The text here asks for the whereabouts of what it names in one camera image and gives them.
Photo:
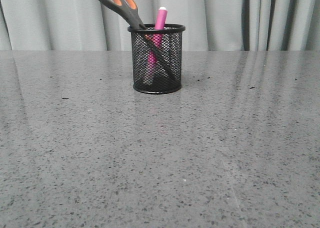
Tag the pink marker pen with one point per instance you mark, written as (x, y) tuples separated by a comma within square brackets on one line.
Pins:
[(157, 39)]

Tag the grey orange scissors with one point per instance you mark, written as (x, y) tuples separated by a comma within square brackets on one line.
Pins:
[(128, 10)]

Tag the black mesh pen holder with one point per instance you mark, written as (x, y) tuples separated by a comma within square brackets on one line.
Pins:
[(171, 50)]

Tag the grey white curtain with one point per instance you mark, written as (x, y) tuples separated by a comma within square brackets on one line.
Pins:
[(211, 25)]

